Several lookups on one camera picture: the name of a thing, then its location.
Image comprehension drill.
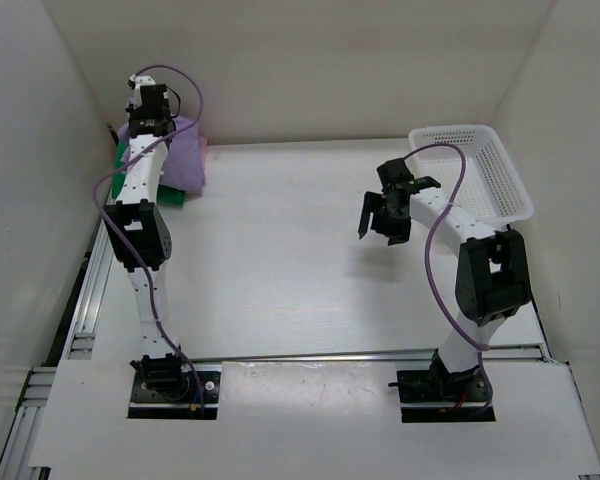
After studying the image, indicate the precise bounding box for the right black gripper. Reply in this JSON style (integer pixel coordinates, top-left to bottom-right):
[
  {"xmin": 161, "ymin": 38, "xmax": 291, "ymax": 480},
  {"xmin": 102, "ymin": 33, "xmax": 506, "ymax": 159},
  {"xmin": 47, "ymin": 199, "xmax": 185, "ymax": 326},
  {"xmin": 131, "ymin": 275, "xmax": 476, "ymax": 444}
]
[{"xmin": 358, "ymin": 191, "xmax": 412, "ymax": 246}]

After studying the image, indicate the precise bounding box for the pink t shirt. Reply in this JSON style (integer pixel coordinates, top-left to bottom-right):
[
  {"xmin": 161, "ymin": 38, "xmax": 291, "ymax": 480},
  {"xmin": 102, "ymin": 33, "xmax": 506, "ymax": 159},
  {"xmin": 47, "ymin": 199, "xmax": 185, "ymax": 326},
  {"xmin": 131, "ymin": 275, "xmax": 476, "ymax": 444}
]
[{"xmin": 198, "ymin": 136, "xmax": 208, "ymax": 181}]

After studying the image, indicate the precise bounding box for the lilac t shirt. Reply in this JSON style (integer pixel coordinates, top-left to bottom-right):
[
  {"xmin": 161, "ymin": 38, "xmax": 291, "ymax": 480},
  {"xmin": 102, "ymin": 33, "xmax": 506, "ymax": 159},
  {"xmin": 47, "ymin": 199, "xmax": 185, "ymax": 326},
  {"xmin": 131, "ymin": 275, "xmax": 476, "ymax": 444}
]
[{"xmin": 118, "ymin": 115, "xmax": 206, "ymax": 199}]

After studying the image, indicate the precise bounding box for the green t shirt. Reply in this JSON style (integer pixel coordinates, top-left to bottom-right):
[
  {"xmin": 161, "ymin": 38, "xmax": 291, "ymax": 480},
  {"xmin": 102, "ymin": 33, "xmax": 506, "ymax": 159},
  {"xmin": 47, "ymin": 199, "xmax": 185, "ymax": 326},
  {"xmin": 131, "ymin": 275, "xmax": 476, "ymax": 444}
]
[{"xmin": 111, "ymin": 143, "xmax": 186, "ymax": 206}]

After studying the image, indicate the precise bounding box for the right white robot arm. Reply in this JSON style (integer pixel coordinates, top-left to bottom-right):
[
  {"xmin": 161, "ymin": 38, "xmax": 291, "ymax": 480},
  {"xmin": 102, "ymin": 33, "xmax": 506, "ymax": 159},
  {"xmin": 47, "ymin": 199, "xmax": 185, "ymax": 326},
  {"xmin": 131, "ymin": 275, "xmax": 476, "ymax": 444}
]
[{"xmin": 358, "ymin": 159, "xmax": 531, "ymax": 402}]

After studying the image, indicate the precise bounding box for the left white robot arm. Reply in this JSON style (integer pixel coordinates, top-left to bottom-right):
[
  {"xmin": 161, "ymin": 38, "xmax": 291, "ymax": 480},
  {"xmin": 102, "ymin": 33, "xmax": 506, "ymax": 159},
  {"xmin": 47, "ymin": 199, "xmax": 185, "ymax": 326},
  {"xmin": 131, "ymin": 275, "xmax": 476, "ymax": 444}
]
[{"xmin": 104, "ymin": 75, "xmax": 190, "ymax": 402}]

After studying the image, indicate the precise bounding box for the white plastic basket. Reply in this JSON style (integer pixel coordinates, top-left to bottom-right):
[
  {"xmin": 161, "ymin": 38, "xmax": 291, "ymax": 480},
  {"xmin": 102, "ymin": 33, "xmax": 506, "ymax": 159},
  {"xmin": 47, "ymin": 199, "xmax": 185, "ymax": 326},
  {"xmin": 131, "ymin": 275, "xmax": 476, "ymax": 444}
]
[{"xmin": 407, "ymin": 125, "xmax": 534, "ymax": 228}]

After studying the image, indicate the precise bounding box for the white front cover board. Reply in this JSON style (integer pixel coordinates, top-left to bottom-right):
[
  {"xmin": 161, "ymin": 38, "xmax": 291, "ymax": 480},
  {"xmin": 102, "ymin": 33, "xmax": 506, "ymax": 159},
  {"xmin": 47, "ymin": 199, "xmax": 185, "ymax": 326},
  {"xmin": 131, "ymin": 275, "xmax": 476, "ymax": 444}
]
[{"xmin": 30, "ymin": 361, "xmax": 600, "ymax": 479}]

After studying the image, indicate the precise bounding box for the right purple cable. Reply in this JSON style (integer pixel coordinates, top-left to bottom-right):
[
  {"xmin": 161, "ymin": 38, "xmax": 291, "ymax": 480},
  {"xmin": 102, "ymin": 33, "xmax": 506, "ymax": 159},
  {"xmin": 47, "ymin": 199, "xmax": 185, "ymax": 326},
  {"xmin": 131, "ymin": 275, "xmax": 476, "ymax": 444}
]
[{"xmin": 402, "ymin": 143, "xmax": 494, "ymax": 416}]

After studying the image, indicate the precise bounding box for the purple cable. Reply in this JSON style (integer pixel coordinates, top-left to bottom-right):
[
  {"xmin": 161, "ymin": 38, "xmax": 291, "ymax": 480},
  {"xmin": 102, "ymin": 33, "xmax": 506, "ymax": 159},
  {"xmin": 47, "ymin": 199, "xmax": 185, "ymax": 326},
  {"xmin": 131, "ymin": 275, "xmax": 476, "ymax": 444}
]
[
  {"xmin": 90, "ymin": 64, "xmax": 206, "ymax": 419},
  {"xmin": 402, "ymin": 143, "xmax": 494, "ymax": 416}
]

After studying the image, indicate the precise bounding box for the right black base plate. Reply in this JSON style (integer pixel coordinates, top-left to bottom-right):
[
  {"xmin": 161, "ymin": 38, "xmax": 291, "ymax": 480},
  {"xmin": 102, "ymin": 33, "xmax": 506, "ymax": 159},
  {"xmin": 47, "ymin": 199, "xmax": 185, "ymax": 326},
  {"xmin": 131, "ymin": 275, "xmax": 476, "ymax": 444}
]
[{"xmin": 396, "ymin": 369, "xmax": 489, "ymax": 404}]

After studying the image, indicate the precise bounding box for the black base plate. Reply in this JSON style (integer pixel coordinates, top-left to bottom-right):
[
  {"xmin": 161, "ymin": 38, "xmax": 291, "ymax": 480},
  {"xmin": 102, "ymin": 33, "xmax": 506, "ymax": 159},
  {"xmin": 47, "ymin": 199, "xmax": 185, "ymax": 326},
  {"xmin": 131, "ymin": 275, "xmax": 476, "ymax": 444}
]
[
  {"xmin": 396, "ymin": 369, "xmax": 489, "ymax": 404},
  {"xmin": 129, "ymin": 364, "xmax": 222, "ymax": 407}
]

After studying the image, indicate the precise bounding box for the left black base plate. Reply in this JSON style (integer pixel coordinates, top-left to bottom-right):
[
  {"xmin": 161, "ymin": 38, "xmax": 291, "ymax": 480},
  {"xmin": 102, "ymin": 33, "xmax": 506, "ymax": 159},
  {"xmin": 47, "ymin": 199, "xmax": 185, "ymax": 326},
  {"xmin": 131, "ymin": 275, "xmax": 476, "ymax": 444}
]
[{"xmin": 129, "ymin": 364, "xmax": 222, "ymax": 407}]

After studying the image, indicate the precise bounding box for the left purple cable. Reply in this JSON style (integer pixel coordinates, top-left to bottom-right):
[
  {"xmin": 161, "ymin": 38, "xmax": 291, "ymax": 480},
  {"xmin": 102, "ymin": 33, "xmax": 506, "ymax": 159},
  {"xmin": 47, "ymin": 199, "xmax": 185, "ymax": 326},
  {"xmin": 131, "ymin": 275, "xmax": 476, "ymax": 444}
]
[{"xmin": 90, "ymin": 64, "xmax": 206, "ymax": 419}]

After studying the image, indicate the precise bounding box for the aluminium frame rail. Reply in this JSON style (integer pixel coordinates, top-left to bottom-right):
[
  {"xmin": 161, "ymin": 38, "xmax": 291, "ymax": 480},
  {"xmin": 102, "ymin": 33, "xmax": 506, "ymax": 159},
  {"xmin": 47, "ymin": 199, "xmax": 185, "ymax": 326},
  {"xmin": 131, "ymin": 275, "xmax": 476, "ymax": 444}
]
[{"xmin": 0, "ymin": 221, "xmax": 113, "ymax": 479}]

